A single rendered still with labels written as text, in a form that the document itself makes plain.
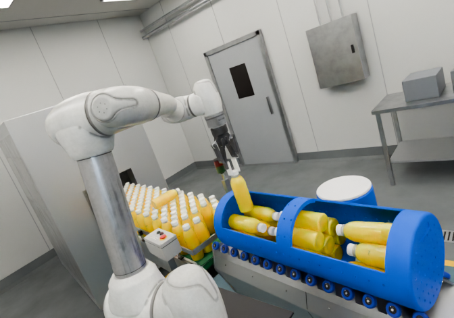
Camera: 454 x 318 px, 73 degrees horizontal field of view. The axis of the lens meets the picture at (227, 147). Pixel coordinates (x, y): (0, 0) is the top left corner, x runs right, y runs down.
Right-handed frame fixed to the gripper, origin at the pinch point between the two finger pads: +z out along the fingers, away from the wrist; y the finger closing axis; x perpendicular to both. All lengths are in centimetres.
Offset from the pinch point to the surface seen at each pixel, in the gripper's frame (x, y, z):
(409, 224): -74, -3, 15
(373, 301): -61, -11, 41
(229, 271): 13, -14, 52
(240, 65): 271, 291, -45
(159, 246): 35, -34, 29
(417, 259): -76, -8, 23
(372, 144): 98, 321, 118
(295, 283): -29, -12, 46
